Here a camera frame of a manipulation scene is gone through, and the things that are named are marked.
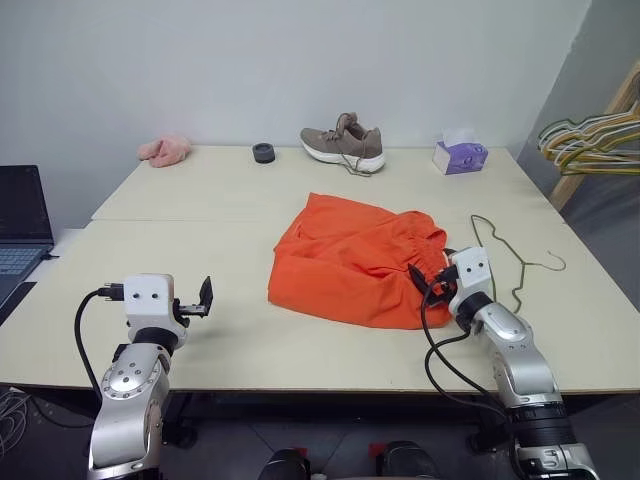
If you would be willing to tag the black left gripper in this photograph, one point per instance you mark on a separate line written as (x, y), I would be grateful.
(192, 310)

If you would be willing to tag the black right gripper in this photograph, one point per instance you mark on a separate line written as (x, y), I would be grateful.
(444, 282)

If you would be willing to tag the orange shorts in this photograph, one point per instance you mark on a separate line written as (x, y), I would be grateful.
(345, 260)

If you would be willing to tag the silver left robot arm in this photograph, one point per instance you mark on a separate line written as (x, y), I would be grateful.
(127, 395)

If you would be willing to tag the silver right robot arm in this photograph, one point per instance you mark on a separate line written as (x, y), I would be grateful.
(515, 350)

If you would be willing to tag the purple tissue box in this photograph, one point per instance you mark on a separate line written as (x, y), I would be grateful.
(462, 157)

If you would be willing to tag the pink cloth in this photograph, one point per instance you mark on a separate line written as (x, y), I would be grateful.
(165, 150)

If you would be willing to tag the brown sneaker with white sole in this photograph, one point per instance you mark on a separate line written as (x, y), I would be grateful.
(345, 142)

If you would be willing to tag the dark rounded shape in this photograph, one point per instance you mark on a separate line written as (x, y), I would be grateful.
(405, 460)
(285, 465)

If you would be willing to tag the wooden clothes rack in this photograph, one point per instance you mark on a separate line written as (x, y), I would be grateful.
(575, 180)

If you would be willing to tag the bunch of clothes hangers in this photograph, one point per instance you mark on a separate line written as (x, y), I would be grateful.
(565, 148)

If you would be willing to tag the dark laptop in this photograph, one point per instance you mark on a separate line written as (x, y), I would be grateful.
(20, 210)

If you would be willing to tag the bundle of coloured hangers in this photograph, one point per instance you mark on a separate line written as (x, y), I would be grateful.
(595, 131)

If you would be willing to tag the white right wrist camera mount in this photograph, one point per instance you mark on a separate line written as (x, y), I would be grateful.
(470, 270)

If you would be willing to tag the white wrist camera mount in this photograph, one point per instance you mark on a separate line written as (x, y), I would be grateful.
(147, 300)
(470, 270)

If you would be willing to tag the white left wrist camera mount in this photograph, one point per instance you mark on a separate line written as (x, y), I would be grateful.
(147, 300)

